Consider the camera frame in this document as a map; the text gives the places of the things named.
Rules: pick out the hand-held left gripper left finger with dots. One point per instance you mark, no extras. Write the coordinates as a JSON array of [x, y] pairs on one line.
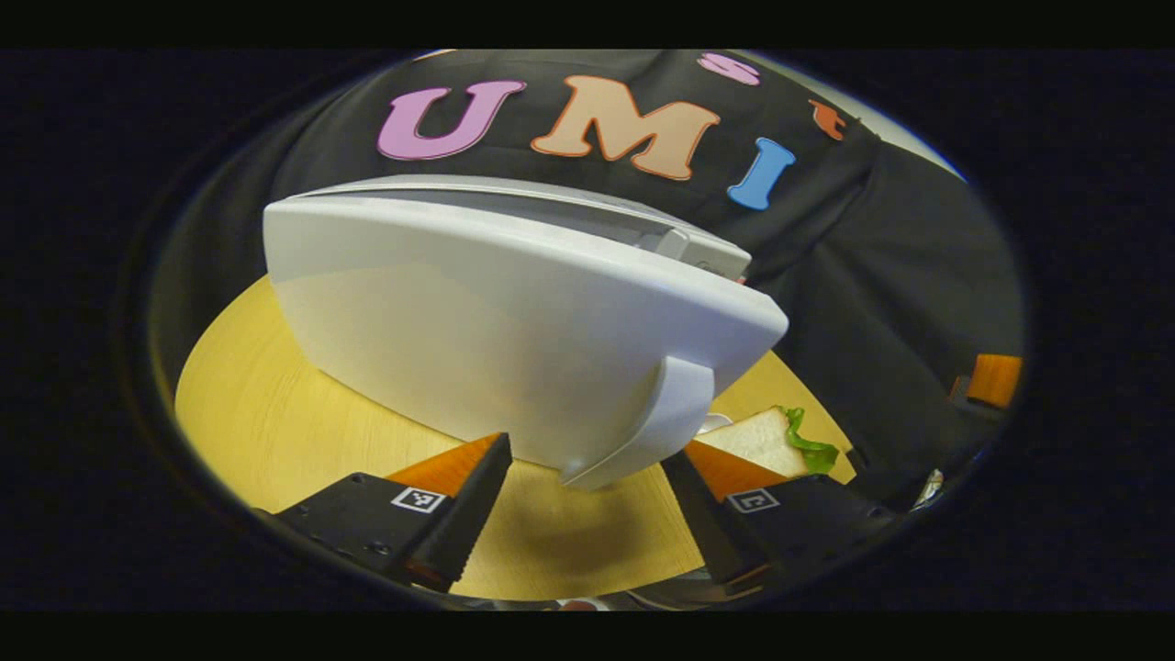
[[464, 523]]

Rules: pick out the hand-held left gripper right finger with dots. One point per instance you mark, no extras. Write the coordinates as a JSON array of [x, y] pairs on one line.
[[711, 532]]

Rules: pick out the sandwich with lettuce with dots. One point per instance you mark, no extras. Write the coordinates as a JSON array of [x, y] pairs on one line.
[[757, 441]]

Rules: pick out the white microwave oven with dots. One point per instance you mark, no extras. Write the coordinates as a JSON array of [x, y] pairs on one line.
[[477, 321]]

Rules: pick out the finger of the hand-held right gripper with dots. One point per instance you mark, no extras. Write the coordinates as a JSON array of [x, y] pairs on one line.
[[996, 378]]

